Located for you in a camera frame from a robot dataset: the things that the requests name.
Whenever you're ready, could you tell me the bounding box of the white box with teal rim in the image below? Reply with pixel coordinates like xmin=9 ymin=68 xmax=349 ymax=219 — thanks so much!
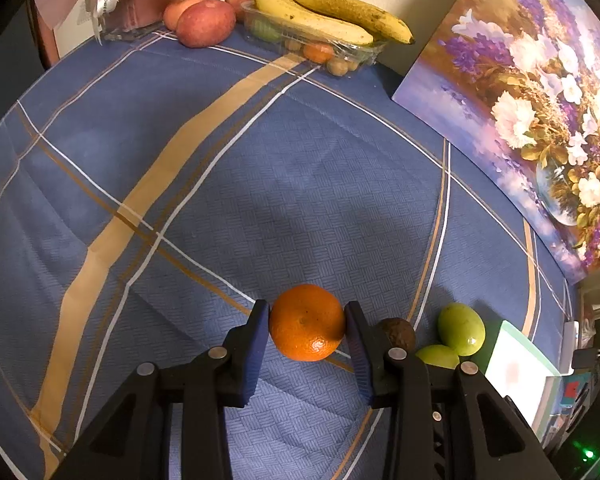
xmin=484 ymin=320 xmax=563 ymax=446

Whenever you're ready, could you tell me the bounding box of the green guava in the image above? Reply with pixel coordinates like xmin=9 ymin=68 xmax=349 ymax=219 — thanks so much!
xmin=415 ymin=344 xmax=461 ymax=370
xmin=437 ymin=302 xmax=487 ymax=357

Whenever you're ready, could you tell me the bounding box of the blue plaid blanket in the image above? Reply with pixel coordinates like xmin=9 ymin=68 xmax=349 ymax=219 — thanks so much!
xmin=0 ymin=25 xmax=581 ymax=480

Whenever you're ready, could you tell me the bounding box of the red apple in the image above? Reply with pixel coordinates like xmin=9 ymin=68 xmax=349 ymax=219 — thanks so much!
xmin=176 ymin=0 xmax=237 ymax=49
xmin=162 ymin=0 xmax=207 ymax=32
xmin=225 ymin=0 xmax=258 ymax=23

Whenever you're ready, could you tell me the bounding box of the flower painting canvas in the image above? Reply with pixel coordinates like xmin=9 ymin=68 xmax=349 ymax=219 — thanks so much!
xmin=391 ymin=0 xmax=600 ymax=283

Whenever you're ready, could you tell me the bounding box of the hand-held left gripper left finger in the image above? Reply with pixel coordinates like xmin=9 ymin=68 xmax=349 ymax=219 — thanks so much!
xmin=52 ymin=300 xmax=271 ymax=480

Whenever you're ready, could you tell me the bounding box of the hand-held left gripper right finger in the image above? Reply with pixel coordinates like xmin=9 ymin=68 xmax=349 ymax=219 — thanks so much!
xmin=344 ymin=301 xmax=563 ymax=480

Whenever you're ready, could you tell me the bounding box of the yellow banana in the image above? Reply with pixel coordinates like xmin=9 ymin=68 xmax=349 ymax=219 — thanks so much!
xmin=252 ymin=0 xmax=376 ymax=46
xmin=286 ymin=0 xmax=415 ymax=45

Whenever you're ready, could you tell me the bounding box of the clear plastic fruit tray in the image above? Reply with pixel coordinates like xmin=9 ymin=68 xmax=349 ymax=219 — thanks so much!
xmin=240 ymin=0 xmax=388 ymax=78

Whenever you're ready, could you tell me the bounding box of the dark brown avocado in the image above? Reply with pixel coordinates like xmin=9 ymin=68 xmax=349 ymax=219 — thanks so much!
xmin=377 ymin=317 xmax=417 ymax=353

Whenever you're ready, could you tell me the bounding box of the teal device with red patch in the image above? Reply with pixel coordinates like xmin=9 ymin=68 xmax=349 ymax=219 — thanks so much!
xmin=555 ymin=367 xmax=598 ymax=421

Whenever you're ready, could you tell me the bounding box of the white power strip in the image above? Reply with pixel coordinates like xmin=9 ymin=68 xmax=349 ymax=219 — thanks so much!
xmin=560 ymin=321 xmax=580 ymax=376

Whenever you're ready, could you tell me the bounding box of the orange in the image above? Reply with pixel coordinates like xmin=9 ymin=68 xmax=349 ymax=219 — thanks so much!
xmin=269 ymin=284 xmax=347 ymax=363

